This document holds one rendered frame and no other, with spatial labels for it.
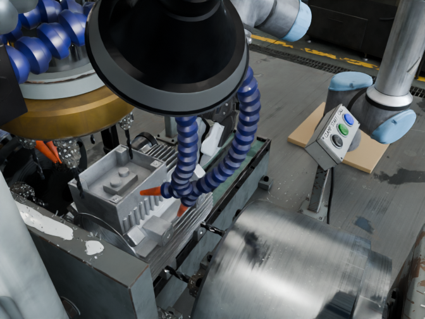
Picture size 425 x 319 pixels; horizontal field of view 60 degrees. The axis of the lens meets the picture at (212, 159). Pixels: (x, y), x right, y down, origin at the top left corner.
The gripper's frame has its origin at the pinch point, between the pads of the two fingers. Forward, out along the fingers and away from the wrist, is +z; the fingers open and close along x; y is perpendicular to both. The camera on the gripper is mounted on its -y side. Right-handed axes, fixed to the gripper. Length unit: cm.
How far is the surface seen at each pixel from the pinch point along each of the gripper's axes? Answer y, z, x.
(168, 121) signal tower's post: -41, 1, -35
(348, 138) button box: -25.4, -10.4, 22.0
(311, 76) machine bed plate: -108, -29, -8
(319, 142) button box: -17.1, -8.5, 17.4
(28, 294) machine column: 46.2, 2.1, 11.9
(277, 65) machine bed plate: -111, -31, -26
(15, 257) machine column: 47.7, -1.2, 11.9
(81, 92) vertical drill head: 32.9, -9.9, -0.2
